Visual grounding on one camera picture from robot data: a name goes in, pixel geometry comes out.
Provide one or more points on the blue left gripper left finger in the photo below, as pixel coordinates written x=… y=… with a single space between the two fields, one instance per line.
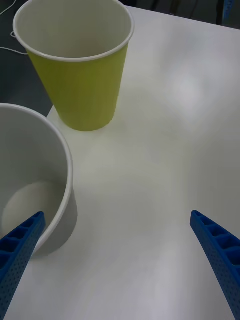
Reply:
x=17 y=257

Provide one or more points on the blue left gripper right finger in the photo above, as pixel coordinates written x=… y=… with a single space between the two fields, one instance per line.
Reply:
x=222 y=265

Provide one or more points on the yellow-green plastic bin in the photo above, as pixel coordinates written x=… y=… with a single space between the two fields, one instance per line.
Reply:
x=85 y=95

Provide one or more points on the grey plastic bin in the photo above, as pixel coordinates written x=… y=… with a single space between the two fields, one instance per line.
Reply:
x=30 y=150

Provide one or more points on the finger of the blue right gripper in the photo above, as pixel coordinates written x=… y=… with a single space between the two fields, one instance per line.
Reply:
x=228 y=11

